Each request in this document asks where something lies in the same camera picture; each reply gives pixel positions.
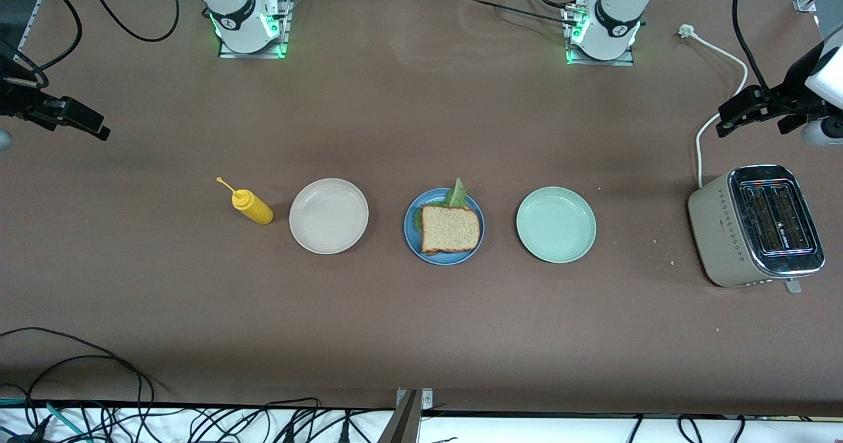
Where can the aluminium post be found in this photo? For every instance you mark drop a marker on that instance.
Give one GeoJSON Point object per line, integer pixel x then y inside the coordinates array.
{"type": "Point", "coordinates": [405, 420]}

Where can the blue plate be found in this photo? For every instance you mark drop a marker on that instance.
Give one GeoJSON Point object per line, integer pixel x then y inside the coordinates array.
{"type": "Point", "coordinates": [411, 242]}

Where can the mint green plate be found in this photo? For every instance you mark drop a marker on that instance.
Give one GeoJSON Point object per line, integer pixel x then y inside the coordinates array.
{"type": "Point", "coordinates": [556, 224]}

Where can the green lettuce leaf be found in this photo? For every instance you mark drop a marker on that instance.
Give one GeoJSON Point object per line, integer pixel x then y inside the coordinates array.
{"type": "Point", "coordinates": [458, 196]}

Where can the beige plate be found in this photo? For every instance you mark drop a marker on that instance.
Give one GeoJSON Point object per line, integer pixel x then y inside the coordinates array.
{"type": "Point", "coordinates": [328, 216]}

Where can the yellow squeeze bottle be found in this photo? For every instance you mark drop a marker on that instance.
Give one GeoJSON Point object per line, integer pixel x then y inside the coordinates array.
{"type": "Point", "coordinates": [253, 207]}

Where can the brown bread slice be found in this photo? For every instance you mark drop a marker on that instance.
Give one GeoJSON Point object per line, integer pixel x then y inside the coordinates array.
{"type": "Point", "coordinates": [451, 229]}

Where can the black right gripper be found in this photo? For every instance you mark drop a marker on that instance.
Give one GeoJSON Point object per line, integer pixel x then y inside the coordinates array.
{"type": "Point", "coordinates": [14, 103]}

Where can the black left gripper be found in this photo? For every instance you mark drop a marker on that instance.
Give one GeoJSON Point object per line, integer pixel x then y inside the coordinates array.
{"type": "Point", "coordinates": [784, 97]}

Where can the beige chrome toaster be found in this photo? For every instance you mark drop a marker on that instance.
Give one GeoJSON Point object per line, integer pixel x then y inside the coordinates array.
{"type": "Point", "coordinates": [718, 226]}

